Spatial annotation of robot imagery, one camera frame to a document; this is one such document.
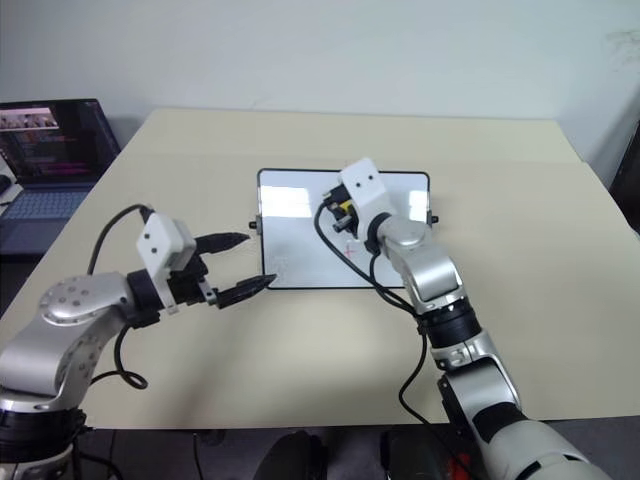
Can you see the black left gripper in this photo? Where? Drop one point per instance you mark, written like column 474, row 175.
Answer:
column 189, row 285

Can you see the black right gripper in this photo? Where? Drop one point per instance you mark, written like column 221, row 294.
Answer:
column 352, row 220

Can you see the yellow and black eraser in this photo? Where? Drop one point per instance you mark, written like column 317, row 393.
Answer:
column 345, row 205

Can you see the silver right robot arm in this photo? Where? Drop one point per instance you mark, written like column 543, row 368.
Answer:
column 430, row 270

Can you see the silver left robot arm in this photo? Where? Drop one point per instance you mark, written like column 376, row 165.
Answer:
column 75, row 320

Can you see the small black-framed whiteboard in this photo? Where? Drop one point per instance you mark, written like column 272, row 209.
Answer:
column 295, row 240

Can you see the open blue laptop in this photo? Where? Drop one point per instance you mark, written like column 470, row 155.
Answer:
column 50, row 165

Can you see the black chair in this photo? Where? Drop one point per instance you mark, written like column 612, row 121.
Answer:
column 627, row 185

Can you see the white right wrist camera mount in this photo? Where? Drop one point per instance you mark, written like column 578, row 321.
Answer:
column 367, row 192

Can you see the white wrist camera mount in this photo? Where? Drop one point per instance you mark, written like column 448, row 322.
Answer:
column 162, row 245
column 367, row 192

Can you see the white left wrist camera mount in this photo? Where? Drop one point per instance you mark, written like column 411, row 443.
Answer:
column 162, row 245

